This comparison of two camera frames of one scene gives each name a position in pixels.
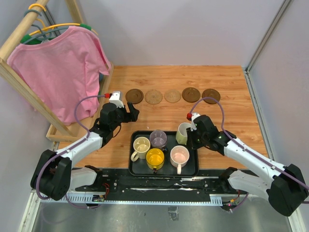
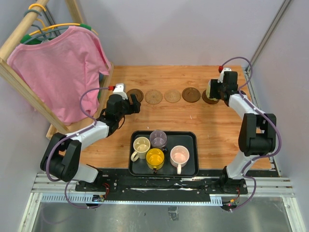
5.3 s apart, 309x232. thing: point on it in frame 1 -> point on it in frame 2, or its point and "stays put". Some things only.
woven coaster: (153, 96) stays put
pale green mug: (181, 135) -> (208, 92)
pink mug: (179, 157) stays put
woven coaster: (172, 95) stays put
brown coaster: (212, 93) stays put
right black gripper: (190, 142) -> (214, 85)
